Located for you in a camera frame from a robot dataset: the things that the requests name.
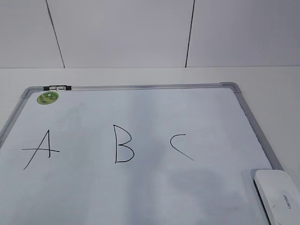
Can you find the white board with grey frame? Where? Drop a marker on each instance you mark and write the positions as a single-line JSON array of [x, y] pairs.
[[134, 155]]

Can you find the white whiteboard eraser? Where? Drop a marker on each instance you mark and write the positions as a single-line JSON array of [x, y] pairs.
[[280, 196]]

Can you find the round green magnet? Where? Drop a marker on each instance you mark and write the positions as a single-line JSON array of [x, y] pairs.
[[48, 98]]

